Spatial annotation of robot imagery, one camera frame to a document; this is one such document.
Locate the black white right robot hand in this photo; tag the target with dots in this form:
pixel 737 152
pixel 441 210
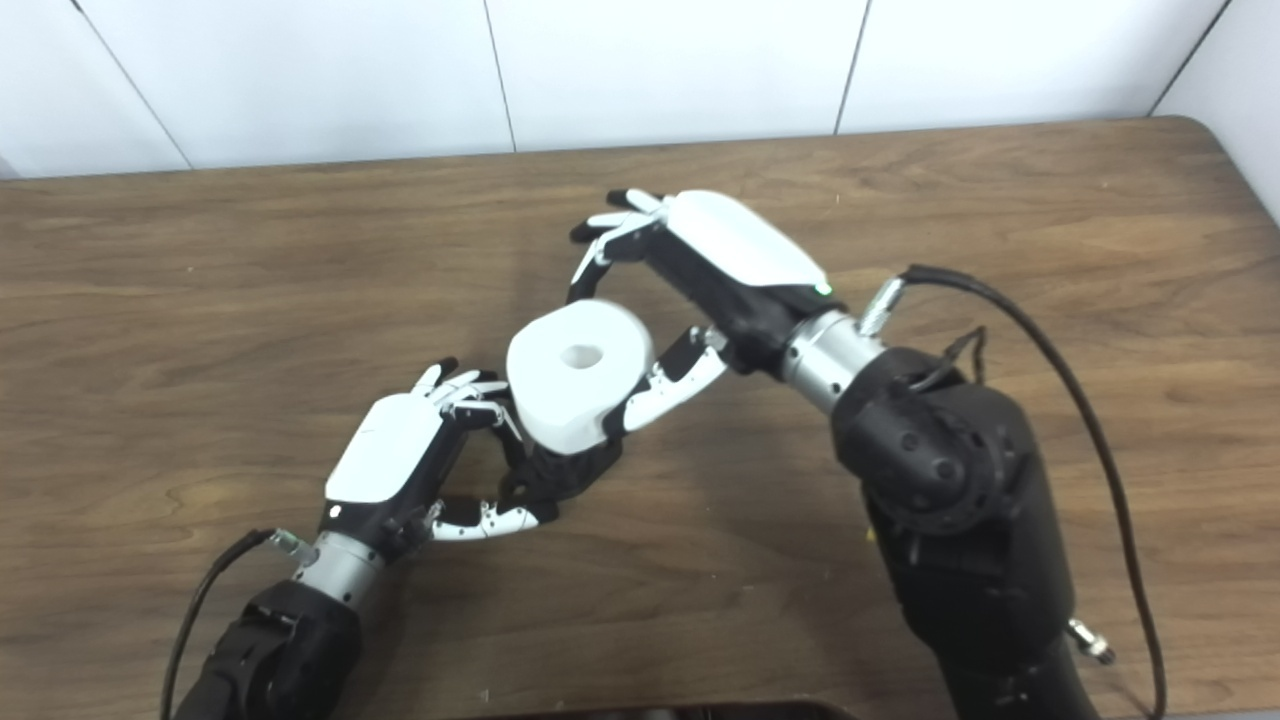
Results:
pixel 735 245

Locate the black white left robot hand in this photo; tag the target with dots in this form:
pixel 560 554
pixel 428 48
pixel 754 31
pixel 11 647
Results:
pixel 385 450

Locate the black plastic holder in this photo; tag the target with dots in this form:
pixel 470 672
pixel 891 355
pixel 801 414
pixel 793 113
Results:
pixel 565 472

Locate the round white plastic piece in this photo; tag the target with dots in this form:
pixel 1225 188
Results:
pixel 560 400

